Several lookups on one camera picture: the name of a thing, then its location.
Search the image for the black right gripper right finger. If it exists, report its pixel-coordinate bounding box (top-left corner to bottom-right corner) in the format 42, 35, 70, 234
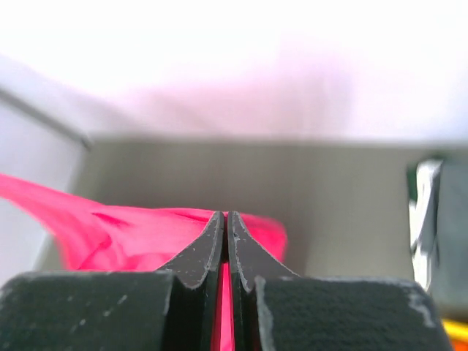
227, 212, 451, 351

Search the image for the folded white t shirt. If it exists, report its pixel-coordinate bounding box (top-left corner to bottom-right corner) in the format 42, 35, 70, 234
406, 156, 443, 290

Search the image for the pink t shirt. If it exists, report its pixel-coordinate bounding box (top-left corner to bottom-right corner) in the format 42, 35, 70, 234
0, 172, 290, 351

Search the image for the folded dark grey t shirt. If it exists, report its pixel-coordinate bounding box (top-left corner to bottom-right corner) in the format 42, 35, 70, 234
431, 160, 467, 319

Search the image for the yellow plastic bin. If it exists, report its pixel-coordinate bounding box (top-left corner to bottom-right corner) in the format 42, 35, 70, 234
442, 319, 468, 351

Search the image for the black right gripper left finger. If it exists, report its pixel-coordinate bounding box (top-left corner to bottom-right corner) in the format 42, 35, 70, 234
1, 212, 224, 350

